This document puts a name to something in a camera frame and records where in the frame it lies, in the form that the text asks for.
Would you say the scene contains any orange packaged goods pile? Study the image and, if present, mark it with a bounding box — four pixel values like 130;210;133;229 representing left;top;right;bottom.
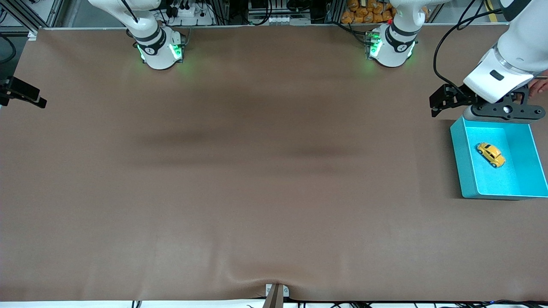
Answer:
341;0;396;24

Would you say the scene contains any brown camera mount bar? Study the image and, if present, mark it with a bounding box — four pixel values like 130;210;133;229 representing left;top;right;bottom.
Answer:
262;285;285;308

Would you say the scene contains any grey metal clamp plate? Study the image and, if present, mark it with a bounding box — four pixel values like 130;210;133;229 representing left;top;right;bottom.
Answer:
265;283;290;298

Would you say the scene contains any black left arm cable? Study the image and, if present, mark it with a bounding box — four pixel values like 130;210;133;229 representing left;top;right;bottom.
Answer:
433;0;506;88

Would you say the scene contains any white power strip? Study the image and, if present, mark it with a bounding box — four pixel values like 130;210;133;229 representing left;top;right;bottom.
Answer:
168;3;215;26

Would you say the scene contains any person's hand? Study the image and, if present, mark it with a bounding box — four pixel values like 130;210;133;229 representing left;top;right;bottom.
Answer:
529;78;548;96

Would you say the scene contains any teal plastic bin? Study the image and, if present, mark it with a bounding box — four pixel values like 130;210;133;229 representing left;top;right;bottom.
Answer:
450;115;548;200

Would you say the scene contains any yellow beetle toy car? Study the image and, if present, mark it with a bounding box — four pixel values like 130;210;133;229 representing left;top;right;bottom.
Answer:
477;142;506;168

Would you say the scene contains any aluminium frame profile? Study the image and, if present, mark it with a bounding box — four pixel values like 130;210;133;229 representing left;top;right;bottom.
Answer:
0;0;65;34

